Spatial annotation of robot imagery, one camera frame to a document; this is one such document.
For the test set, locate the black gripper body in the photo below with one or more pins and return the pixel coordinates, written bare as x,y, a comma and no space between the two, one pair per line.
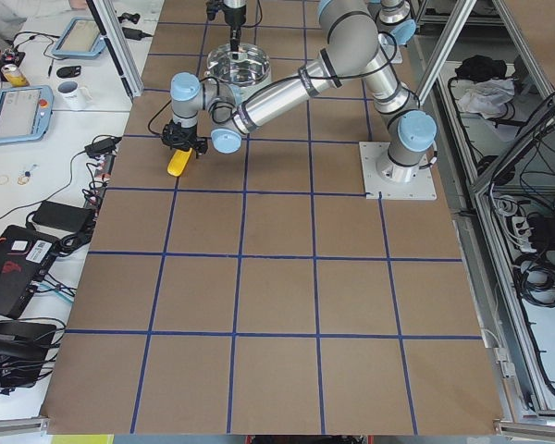
188,133
233,18

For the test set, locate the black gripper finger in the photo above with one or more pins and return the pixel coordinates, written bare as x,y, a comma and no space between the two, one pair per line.
235,38

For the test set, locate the yellow corn cob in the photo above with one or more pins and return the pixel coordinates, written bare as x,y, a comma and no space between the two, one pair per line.
178,162

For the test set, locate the clear glass pot lid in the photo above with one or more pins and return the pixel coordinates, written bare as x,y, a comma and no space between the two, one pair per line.
238,62

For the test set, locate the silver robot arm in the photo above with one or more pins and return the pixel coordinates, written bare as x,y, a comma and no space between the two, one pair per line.
213,112
393,17

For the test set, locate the black power adapter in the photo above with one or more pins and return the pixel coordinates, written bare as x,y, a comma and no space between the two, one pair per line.
104,146

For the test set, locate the white mug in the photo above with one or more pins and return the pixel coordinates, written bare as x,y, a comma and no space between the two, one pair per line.
75,96

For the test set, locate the far blue teach pendant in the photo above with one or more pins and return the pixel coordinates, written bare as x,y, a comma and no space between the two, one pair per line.
80,39

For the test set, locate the blue teach pendant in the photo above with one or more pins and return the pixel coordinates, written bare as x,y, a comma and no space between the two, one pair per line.
80,39
25,113

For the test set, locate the near blue teach pendant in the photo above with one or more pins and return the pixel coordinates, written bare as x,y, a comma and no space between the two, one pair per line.
25,113

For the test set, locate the yellow drink can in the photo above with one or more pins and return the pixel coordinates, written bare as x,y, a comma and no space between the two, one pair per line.
14,76

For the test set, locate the black laptop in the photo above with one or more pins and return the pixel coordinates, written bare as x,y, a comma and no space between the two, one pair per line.
26,256

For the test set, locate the aluminium frame post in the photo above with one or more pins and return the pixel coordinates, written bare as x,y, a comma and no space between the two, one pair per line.
105,16

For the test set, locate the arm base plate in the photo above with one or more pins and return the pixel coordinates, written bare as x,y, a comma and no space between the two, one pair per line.
387,181

